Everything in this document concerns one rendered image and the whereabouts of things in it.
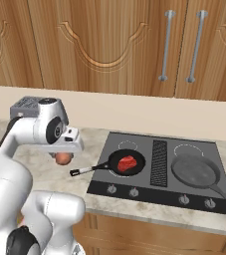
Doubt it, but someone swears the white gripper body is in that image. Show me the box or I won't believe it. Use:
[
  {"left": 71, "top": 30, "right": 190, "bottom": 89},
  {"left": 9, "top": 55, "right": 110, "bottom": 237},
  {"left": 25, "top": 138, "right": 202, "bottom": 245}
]
[{"left": 46, "top": 138, "right": 86, "bottom": 155}]

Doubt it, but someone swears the brown onion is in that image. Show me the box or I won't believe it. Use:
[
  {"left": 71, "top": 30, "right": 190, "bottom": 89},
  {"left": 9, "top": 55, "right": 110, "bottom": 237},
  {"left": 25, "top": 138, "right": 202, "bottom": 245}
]
[{"left": 54, "top": 152, "right": 76, "bottom": 166}]

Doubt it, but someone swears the red steak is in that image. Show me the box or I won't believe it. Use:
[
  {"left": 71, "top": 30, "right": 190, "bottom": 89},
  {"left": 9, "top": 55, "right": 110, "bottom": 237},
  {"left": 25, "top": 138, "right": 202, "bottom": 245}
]
[{"left": 116, "top": 155, "right": 138, "bottom": 173}]

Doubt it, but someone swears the silver hob knob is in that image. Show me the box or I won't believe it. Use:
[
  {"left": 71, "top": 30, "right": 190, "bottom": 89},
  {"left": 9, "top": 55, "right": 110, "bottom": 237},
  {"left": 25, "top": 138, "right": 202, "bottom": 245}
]
[
  {"left": 128, "top": 186, "right": 140, "bottom": 198},
  {"left": 178, "top": 193, "right": 190, "bottom": 206},
  {"left": 204, "top": 197, "right": 217, "bottom": 210},
  {"left": 106, "top": 183, "right": 117, "bottom": 195}
]

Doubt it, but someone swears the grey small appliance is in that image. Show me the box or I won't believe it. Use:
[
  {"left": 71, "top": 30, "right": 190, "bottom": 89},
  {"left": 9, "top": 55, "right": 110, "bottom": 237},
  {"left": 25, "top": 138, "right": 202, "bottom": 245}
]
[{"left": 9, "top": 96, "right": 58, "bottom": 120}]

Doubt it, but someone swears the small black pan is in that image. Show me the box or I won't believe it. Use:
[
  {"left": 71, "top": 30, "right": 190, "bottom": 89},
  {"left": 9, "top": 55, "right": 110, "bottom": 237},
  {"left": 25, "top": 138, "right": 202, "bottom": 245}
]
[{"left": 69, "top": 148, "right": 147, "bottom": 178}]

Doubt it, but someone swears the black hob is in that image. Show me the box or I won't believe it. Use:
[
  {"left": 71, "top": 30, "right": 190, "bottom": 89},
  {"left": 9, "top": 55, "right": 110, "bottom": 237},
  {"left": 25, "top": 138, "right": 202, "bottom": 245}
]
[{"left": 86, "top": 130, "right": 226, "bottom": 217}]

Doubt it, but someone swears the wooden cupboard door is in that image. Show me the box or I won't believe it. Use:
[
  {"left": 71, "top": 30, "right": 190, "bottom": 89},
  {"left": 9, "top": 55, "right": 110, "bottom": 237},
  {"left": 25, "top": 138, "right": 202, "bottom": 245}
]
[
  {"left": 27, "top": 0, "right": 189, "bottom": 99},
  {"left": 0, "top": 0, "right": 45, "bottom": 90},
  {"left": 174, "top": 0, "right": 226, "bottom": 104}
]

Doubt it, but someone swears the wooden drawer front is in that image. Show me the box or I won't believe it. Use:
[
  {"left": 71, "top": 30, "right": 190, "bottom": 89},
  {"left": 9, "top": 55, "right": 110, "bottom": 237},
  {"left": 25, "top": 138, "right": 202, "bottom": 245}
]
[{"left": 72, "top": 212, "right": 226, "bottom": 255}]

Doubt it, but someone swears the large grey pan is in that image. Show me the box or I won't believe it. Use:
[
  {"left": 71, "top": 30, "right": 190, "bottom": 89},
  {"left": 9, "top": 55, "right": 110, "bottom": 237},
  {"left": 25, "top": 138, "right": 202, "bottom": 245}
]
[{"left": 170, "top": 154, "right": 226, "bottom": 210}]

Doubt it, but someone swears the silver cupboard handle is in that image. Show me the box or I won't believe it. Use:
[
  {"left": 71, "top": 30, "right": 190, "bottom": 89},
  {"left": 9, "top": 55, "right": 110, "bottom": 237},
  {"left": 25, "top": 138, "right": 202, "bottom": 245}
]
[
  {"left": 157, "top": 9, "right": 177, "bottom": 82},
  {"left": 185, "top": 9, "right": 209, "bottom": 85}
]

